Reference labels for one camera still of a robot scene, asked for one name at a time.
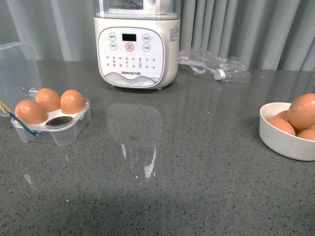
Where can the clear plastic egg box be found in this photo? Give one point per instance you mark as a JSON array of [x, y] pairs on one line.
[[20, 80]]

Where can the brown egg back right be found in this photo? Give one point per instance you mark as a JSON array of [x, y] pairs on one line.
[[72, 102]]

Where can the brown egg back left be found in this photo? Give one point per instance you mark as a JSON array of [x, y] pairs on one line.
[[48, 99]]

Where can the brown egg in bowl back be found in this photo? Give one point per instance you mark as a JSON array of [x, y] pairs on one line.
[[282, 115]]

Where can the brown egg in bowl left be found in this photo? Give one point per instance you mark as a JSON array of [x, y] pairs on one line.
[[282, 125]]

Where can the brown egg front left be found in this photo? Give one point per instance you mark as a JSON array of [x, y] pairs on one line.
[[30, 112]]

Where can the large brown egg in bowl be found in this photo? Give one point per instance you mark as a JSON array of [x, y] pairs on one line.
[[301, 113]]

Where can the brown egg in bowl right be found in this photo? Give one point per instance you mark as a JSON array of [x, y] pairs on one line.
[[307, 134]]

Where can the clear plastic bag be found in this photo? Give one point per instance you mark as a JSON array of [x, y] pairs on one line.
[[204, 64]]

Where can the white Joyoung soymilk machine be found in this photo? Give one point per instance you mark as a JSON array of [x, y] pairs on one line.
[[137, 42]]

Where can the white round bowl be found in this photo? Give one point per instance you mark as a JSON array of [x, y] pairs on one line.
[[283, 143]]

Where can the blue rubber band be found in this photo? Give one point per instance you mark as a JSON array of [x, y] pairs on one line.
[[32, 132]]

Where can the yellow rubber band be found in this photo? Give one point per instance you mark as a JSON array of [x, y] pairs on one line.
[[4, 107]]

